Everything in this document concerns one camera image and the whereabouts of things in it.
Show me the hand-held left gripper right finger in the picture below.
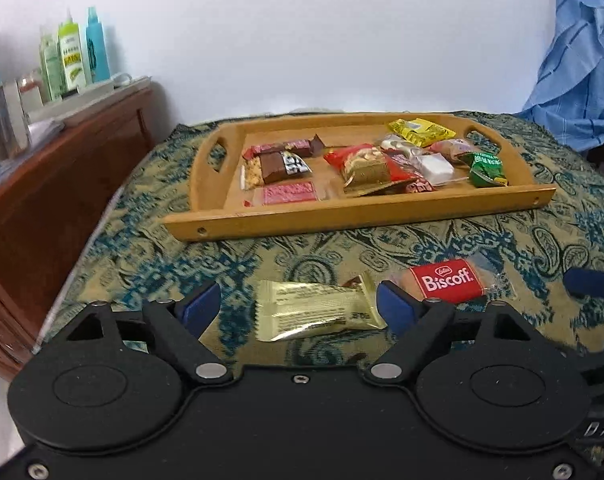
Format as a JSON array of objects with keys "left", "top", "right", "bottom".
[{"left": 364, "top": 281, "right": 538, "bottom": 386}]

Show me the yellow-green bottle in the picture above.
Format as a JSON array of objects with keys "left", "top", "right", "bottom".
[{"left": 57, "top": 9, "right": 87, "bottom": 96}]

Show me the metal cup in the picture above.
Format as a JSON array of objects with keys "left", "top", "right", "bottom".
[{"left": 0, "top": 82, "right": 31, "bottom": 165}]

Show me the yellow snack packet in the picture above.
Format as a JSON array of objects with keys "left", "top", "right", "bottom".
[{"left": 386, "top": 117, "right": 456, "bottom": 149}]

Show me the red-lid jar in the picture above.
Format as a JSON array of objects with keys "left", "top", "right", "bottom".
[{"left": 16, "top": 72, "right": 46, "bottom": 110}]

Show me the gold snack packet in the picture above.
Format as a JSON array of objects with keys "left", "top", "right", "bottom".
[{"left": 256, "top": 272, "right": 389, "bottom": 343}]

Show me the blue striped cloth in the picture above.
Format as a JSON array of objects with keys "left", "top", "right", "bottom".
[{"left": 510, "top": 0, "right": 604, "bottom": 155}]

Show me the green snack packet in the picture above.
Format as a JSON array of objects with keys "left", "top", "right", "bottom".
[{"left": 460, "top": 152, "right": 508, "bottom": 189}]

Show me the patterned blanket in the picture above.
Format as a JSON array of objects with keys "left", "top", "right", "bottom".
[{"left": 29, "top": 109, "right": 604, "bottom": 466}]

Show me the stack of papers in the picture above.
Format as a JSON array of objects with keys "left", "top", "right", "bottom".
[{"left": 26, "top": 117, "right": 66, "bottom": 142}]

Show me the wooden tray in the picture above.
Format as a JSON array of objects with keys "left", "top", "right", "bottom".
[{"left": 163, "top": 112, "right": 557, "bottom": 243}]

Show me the brown chocolate bar packet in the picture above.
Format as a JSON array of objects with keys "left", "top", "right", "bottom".
[{"left": 259, "top": 150, "right": 313, "bottom": 185}]

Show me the clear peanut packet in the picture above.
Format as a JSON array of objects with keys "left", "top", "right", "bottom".
[{"left": 240, "top": 157, "right": 263, "bottom": 192}]

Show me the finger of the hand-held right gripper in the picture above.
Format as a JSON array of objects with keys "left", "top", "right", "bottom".
[{"left": 564, "top": 267, "right": 604, "bottom": 298}]

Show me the teal spray bottle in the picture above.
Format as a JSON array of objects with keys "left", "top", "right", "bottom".
[{"left": 85, "top": 6, "right": 112, "bottom": 84}]

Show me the white snack packet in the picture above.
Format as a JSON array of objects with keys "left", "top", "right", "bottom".
[{"left": 413, "top": 154, "right": 455, "bottom": 187}]

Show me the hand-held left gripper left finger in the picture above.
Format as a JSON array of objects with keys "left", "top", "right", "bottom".
[{"left": 64, "top": 281, "right": 231, "bottom": 386}]

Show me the pale green bottle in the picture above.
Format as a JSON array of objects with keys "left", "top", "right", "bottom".
[{"left": 38, "top": 27, "right": 63, "bottom": 104}]

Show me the red mixed nut packet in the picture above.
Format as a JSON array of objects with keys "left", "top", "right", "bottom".
[{"left": 324, "top": 144, "right": 437, "bottom": 197}]

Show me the red chocolate bar packet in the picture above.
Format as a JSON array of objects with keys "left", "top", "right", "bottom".
[{"left": 243, "top": 139, "right": 313, "bottom": 160}]

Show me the pink wafer packet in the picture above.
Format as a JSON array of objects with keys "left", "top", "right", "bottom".
[{"left": 243, "top": 181, "right": 329, "bottom": 207}]

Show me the pink clear snack packet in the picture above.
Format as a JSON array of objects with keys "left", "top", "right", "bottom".
[{"left": 429, "top": 138, "right": 477, "bottom": 162}]

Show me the wooden cabinet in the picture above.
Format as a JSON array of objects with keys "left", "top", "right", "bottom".
[{"left": 0, "top": 84, "right": 171, "bottom": 382}]

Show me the clear nut packet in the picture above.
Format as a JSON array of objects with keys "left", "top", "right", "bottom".
[{"left": 379, "top": 134, "right": 425, "bottom": 157}]

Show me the red biscuit packet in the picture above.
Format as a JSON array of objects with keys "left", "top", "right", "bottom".
[{"left": 391, "top": 258, "right": 505, "bottom": 307}]

